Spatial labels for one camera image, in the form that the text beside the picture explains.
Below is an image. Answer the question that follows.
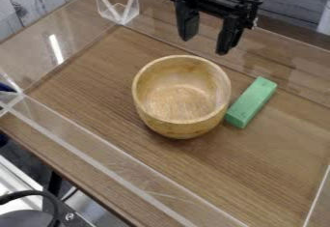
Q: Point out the black cable loop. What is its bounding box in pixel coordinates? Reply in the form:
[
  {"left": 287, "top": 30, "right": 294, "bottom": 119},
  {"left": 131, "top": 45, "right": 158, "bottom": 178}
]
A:
[{"left": 0, "top": 189, "right": 62, "bottom": 227}]

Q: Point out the white object at right edge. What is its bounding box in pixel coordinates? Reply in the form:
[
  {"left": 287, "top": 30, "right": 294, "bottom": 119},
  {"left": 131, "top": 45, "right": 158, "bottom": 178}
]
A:
[{"left": 317, "top": 0, "right": 330, "bottom": 36}]

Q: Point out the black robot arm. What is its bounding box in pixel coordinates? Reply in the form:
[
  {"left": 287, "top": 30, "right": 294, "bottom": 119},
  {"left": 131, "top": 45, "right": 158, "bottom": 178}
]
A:
[{"left": 171, "top": 0, "right": 263, "bottom": 55}]

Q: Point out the black table leg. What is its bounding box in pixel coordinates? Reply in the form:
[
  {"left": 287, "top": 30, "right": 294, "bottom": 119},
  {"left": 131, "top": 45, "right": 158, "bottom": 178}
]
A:
[{"left": 48, "top": 172, "right": 63, "bottom": 196}]

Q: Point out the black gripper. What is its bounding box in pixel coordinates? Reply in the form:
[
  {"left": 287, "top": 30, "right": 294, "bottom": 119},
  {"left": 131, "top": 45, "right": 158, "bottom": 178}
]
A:
[{"left": 171, "top": 0, "right": 263, "bottom": 55}]

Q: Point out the blue object behind acrylic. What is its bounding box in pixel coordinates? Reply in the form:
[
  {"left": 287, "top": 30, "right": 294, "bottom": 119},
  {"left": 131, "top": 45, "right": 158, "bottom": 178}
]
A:
[{"left": 0, "top": 82, "right": 16, "bottom": 93}]

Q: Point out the clear acrylic enclosure wall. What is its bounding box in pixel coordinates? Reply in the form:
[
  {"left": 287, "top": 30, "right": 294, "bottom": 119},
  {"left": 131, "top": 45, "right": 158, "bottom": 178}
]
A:
[{"left": 0, "top": 0, "right": 330, "bottom": 227}]

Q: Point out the green rectangular block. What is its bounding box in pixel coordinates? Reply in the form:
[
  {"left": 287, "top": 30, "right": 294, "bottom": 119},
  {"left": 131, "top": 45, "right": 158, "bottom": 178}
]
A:
[{"left": 225, "top": 76, "right": 277, "bottom": 128}]

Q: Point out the black metal bracket with screw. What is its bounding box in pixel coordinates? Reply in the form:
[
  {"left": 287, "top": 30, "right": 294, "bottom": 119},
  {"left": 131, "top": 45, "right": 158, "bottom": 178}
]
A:
[{"left": 43, "top": 198, "right": 95, "bottom": 227}]

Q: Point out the light wooden bowl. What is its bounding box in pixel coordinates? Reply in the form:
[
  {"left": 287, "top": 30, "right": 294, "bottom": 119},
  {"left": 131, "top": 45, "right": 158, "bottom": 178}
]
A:
[{"left": 131, "top": 55, "right": 233, "bottom": 139}]

